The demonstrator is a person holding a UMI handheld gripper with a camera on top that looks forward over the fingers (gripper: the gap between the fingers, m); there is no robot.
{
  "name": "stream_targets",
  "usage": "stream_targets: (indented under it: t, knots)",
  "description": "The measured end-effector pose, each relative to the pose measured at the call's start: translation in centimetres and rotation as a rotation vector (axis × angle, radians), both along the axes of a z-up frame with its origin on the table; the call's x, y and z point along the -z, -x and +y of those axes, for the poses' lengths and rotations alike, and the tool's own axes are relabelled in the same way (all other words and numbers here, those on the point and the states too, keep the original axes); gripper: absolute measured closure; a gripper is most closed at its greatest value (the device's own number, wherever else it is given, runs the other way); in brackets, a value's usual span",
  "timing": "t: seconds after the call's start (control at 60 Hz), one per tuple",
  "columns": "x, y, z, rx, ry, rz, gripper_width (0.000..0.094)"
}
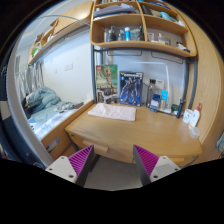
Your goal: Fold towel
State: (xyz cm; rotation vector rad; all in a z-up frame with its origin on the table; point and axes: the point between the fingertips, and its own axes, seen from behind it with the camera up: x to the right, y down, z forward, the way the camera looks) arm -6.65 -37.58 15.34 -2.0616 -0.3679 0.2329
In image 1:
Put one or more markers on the clear glass bottle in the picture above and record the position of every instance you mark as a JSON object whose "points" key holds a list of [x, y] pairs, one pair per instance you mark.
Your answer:
{"points": [[151, 90]]}

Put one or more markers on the wooden desk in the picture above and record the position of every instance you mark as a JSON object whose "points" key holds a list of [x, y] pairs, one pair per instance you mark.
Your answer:
{"points": [[156, 132]]}

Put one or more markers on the wooden upper bunk shelf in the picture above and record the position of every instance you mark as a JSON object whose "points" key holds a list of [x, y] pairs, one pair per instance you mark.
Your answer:
{"points": [[72, 21]]}

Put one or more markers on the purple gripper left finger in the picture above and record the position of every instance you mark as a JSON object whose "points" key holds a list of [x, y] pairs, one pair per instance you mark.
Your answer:
{"points": [[74, 168]]}

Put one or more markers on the blue robot model box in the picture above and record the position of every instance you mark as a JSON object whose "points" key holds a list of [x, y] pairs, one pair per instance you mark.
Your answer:
{"points": [[131, 88]]}

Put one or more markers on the folded clothes on shelf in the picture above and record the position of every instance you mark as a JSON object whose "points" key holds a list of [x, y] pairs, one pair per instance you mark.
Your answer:
{"points": [[114, 9]]}

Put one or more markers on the bed with light bedding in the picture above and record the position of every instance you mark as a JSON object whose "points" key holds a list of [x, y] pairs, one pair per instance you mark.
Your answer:
{"points": [[44, 121]]}

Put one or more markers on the wooden wall shelf unit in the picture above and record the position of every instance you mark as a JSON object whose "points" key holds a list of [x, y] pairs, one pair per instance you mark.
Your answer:
{"points": [[157, 26]]}

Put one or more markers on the grey-blue crumpled blanket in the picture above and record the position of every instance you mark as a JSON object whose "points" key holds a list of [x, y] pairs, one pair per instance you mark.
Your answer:
{"points": [[40, 99]]}

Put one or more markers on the blue bottle on shelf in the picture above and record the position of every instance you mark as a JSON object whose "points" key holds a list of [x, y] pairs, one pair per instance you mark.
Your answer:
{"points": [[127, 33]]}

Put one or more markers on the black pump bottle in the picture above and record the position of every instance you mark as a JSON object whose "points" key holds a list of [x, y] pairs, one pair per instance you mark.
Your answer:
{"points": [[182, 102]]}

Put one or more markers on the white red-capped lotion bottle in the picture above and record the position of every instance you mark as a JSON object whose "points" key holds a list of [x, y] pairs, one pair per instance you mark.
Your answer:
{"points": [[195, 116]]}

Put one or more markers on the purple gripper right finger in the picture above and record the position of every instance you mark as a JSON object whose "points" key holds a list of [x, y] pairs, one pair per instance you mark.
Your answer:
{"points": [[151, 167]]}

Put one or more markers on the light blue carton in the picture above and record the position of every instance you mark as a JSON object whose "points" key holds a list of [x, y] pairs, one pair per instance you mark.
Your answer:
{"points": [[163, 99]]}

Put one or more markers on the green Groot toy box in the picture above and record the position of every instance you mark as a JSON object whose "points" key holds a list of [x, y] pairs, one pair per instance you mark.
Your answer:
{"points": [[107, 83]]}

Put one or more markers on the white jar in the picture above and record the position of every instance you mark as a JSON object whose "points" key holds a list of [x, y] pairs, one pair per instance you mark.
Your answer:
{"points": [[187, 115]]}

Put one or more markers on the clear plastic cup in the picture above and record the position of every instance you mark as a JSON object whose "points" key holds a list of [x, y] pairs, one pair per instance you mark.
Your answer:
{"points": [[195, 132]]}

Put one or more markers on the small dark blue box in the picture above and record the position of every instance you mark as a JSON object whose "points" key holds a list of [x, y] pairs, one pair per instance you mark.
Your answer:
{"points": [[154, 105]]}

